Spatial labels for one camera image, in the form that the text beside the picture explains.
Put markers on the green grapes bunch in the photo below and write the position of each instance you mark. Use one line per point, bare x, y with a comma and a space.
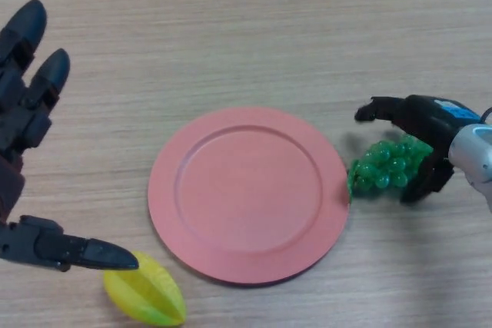
388, 166

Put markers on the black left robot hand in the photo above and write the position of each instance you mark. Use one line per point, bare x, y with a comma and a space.
21, 124

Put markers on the pink round plate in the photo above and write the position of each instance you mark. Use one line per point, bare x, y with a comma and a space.
248, 195

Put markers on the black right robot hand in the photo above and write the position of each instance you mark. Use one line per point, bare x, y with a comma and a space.
434, 120

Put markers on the yellow starfruit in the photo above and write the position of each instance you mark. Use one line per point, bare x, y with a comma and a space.
150, 293

